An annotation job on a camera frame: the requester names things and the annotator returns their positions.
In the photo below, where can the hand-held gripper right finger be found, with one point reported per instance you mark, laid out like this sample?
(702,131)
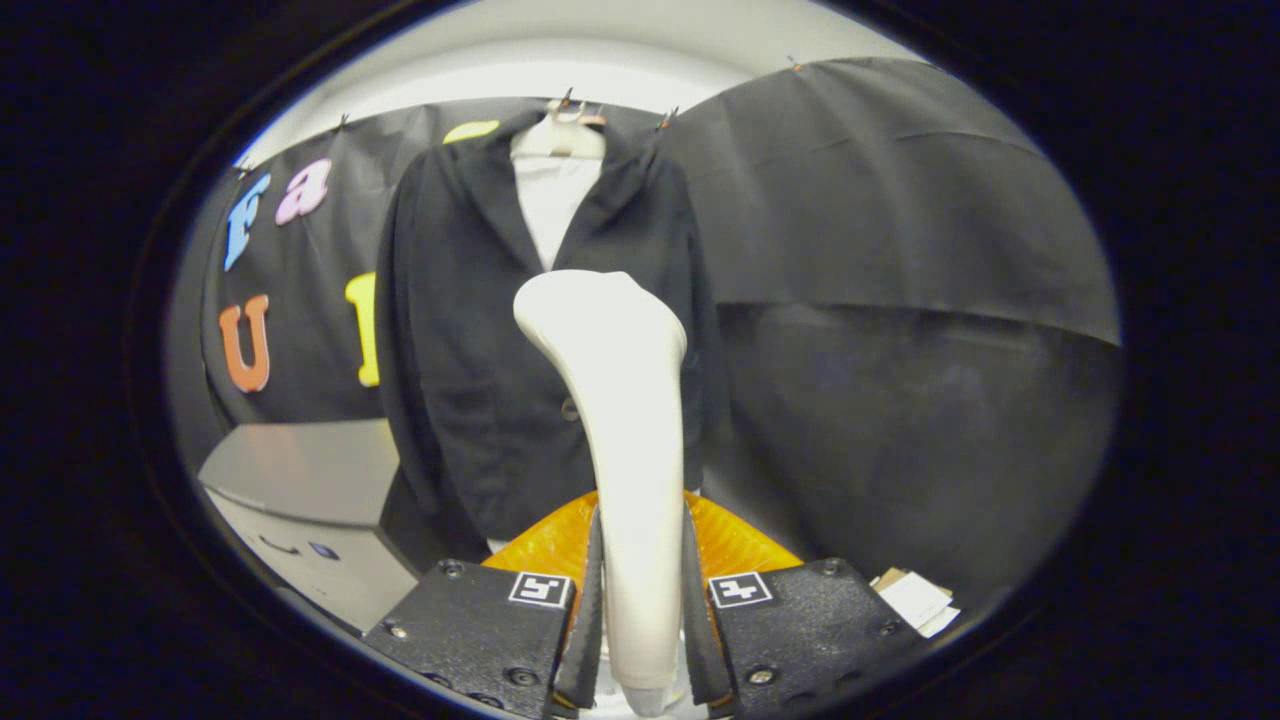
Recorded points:
(800,630)

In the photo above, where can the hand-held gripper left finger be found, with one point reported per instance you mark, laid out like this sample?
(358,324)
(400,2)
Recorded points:
(470,630)

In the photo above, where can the black jacket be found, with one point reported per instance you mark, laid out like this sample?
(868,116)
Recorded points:
(470,380)

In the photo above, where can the grey cabinet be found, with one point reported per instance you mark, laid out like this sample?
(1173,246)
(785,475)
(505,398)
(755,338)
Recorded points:
(300,470)

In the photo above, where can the black backdrop cloth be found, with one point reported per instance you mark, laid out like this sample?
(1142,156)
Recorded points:
(900,250)

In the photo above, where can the white mannequin torso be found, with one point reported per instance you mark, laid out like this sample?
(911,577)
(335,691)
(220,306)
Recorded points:
(555,200)

